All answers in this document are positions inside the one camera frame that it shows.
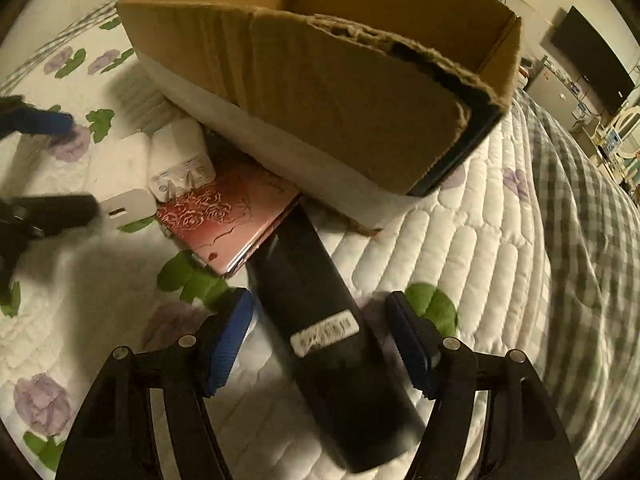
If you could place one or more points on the white power adapter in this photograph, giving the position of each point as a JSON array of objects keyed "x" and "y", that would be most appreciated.
[{"x": 122, "y": 177}]

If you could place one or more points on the white cabinet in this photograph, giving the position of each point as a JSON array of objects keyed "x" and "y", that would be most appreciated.
[{"x": 552, "y": 91}]

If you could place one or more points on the floral quilted blanket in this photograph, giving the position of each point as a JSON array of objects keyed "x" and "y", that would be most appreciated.
[{"x": 450, "y": 260}]

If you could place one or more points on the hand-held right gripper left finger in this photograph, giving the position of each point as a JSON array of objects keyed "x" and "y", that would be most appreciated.
[{"x": 228, "y": 332}]

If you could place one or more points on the grey checked blanket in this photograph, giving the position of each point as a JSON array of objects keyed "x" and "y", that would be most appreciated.
[{"x": 580, "y": 260}]

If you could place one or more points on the black television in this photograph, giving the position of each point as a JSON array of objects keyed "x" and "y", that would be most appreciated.
[{"x": 592, "y": 57}]

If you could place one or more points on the black rectangular box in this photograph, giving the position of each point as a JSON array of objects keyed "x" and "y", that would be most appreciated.
[{"x": 320, "y": 320}]

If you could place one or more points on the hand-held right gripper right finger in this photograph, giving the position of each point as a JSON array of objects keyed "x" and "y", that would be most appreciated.
[{"x": 411, "y": 345}]

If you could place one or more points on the pink rose-patterned box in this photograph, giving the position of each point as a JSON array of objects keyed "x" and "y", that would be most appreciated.
[{"x": 227, "y": 222}]

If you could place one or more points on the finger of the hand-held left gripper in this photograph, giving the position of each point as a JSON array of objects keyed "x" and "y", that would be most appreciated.
[
  {"x": 55, "y": 212},
  {"x": 52, "y": 122}
]

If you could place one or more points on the white charger with label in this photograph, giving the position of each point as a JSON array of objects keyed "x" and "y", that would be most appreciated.
[{"x": 181, "y": 162}]

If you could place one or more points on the cluttered side table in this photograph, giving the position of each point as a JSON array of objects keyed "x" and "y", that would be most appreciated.
[{"x": 617, "y": 147}]

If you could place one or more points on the cardboard box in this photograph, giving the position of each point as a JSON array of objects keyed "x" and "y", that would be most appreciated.
[{"x": 345, "y": 75}]

